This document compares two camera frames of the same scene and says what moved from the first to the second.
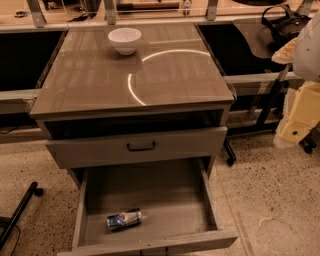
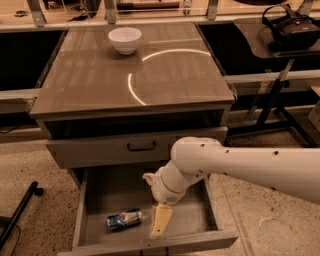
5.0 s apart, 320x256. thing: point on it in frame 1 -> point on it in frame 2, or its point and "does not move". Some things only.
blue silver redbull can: (124, 219) does not move
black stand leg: (8, 222) does not move
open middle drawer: (146, 208) does not move
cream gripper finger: (285, 54) -> (149, 177)
